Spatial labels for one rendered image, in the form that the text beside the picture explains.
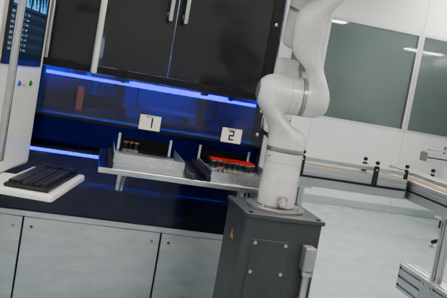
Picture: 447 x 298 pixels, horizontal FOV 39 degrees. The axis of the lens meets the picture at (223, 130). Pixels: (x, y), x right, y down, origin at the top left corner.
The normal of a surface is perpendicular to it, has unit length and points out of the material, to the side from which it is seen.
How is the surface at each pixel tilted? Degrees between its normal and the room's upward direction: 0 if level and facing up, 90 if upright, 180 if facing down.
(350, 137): 90
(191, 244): 90
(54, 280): 90
